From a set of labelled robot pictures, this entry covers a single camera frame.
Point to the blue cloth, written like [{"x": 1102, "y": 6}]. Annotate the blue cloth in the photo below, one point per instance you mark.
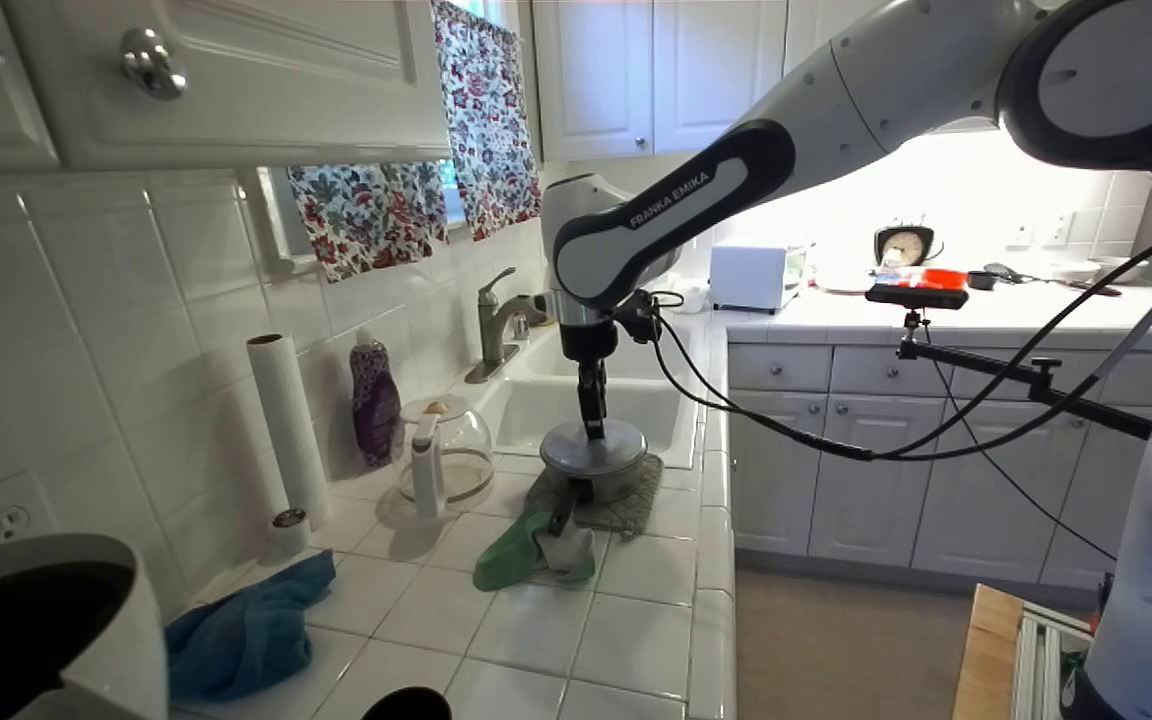
[{"x": 248, "y": 634}]

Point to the floral curtain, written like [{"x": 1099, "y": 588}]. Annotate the floral curtain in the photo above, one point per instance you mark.
[{"x": 481, "y": 133}]

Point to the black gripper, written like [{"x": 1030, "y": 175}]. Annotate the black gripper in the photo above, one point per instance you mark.
[{"x": 588, "y": 341}]

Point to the white base cabinet with knobs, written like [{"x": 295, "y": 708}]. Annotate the white base cabinet with knobs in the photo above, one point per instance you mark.
[{"x": 871, "y": 452}]

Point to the black cup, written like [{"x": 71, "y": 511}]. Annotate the black cup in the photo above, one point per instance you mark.
[{"x": 405, "y": 705}]

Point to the steel cooking pot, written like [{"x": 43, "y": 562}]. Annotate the steel cooking pot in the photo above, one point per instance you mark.
[{"x": 598, "y": 473}]

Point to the green cloth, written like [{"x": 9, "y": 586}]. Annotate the green cloth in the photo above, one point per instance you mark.
[{"x": 513, "y": 555}]

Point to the aluminium rail base frame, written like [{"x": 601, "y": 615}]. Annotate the aluminium rail base frame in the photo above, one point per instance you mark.
[{"x": 1049, "y": 666}]

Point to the grey metal faucet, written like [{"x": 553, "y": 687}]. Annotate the grey metal faucet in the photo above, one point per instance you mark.
[{"x": 498, "y": 322}]

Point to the wooden table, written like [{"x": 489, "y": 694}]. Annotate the wooden table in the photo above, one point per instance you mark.
[{"x": 991, "y": 654}]

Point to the white paper towel roll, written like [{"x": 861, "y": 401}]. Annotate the white paper towel roll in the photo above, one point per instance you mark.
[{"x": 284, "y": 425}]

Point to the purple soap bottle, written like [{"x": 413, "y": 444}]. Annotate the purple soap bottle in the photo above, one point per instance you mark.
[{"x": 374, "y": 407}]

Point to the white corner wall cabinet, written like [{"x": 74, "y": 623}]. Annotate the white corner wall cabinet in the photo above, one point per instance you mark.
[{"x": 656, "y": 65}]

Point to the silver pot lid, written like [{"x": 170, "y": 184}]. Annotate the silver pot lid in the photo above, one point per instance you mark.
[{"x": 617, "y": 444}]

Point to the small white cup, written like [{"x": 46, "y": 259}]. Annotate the small white cup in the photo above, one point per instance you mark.
[{"x": 289, "y": 533}]

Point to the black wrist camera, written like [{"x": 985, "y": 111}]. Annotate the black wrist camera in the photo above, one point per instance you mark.
[{"x": 637, "y": 317}]

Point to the white sink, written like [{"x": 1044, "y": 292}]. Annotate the white sink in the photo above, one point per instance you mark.
[{"x": 656, "y": 407}]

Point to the white toaster box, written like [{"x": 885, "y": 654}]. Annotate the white toaster box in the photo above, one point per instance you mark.
[{"x": 752, "y": 278}]

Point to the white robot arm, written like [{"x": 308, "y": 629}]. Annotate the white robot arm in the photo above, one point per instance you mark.
[{"x": 738, "y": 175}]

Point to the black camera orange top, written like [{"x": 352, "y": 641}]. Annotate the black camera orange top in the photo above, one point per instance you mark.
[{"x": 918, "y": 290}]

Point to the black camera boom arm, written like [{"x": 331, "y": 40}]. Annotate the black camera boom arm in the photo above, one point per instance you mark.
[{"x": 1030, "y": 383}]

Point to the grey cloth mat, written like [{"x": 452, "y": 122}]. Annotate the grey cloth mat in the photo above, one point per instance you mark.
[{"x": 621, "y": 504}]

